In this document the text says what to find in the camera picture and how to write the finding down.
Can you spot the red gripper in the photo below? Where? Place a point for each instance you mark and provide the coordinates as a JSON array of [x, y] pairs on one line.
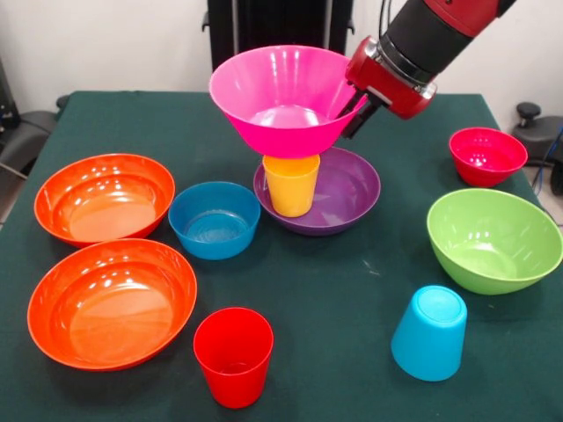
[[387, 83]]

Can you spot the purple bowl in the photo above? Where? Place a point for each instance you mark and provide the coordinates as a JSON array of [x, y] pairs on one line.
[[347, 198]]

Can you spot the large pink bowl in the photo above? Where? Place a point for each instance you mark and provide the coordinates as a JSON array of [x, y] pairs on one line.
[[272, 83]]

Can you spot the yellow cup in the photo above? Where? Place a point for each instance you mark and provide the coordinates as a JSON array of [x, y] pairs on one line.
[[290, 189]]

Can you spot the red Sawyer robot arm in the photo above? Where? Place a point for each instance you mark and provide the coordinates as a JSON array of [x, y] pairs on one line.
[[431, 35]]

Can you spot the small crimson bowl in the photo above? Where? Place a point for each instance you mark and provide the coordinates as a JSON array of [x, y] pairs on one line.
[[487, 158]]

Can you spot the blue bowl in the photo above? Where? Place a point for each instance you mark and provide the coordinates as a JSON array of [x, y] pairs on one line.
[[214, 220]]

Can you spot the black caster leg with knob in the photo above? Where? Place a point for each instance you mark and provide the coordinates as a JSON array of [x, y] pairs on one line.
[[26, 132], [538, 132]]

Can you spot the green bowl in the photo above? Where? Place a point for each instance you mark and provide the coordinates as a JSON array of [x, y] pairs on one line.
[[492, 242]]

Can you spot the light blue cup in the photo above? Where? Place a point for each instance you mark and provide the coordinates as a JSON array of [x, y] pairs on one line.
[[429, 334]]

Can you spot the dark green tablecloth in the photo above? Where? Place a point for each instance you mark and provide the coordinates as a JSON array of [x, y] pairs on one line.
[[343, 351]]

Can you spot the orange bowl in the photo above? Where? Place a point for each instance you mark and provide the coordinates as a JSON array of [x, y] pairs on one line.
[[112, 303], [104, 200]]

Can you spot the red cup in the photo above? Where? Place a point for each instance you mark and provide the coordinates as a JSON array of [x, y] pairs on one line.
[[233, 356]]

